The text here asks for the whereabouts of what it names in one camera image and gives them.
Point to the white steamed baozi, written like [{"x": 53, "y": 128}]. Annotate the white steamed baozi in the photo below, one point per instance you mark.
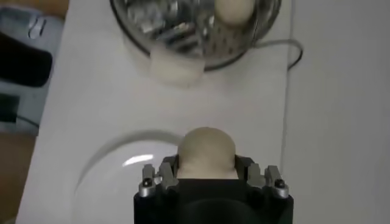
[
  {"x": 207, "y": 152},
  {"x": 234, "y": 12}
]

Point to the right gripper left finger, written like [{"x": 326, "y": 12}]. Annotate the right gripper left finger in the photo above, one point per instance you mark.
[{"x": 147, "y": 184}]

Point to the grey black robot base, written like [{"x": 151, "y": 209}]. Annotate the grey black robot base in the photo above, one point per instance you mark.
[{"x": 18, "y": 67}]

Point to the white round plate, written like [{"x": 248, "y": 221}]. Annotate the white round plate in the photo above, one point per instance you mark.
[{"x": 106, "y": 188}]

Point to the stainless steel steamer basket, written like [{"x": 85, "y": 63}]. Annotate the stainless steel steamer basket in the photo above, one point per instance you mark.
[{"x": 182, "y": 30}]

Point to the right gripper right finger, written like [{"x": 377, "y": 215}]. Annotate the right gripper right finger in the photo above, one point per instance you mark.
[{"x": 278, "y": 184}]

